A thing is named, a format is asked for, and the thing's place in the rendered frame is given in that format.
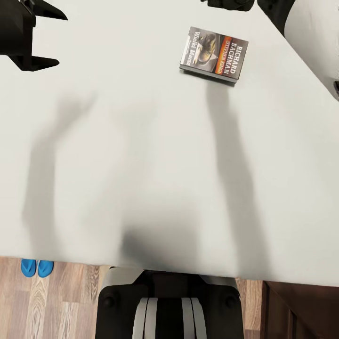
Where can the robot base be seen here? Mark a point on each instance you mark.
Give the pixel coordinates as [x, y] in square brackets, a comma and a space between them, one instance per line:
[123, 288]

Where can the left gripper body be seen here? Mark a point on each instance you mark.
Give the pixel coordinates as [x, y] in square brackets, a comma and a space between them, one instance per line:
[16, 30]

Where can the hardback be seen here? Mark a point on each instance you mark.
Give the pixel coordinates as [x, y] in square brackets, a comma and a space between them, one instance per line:
[213, 54]

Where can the sandal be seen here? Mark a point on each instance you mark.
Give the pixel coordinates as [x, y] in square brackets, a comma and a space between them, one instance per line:
[45, 268]
[28, 266]

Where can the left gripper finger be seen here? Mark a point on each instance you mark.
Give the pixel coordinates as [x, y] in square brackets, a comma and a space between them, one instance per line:
[39, 63]
[42, 8]

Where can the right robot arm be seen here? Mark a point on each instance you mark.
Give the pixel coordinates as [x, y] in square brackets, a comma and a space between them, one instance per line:
[311, 27]

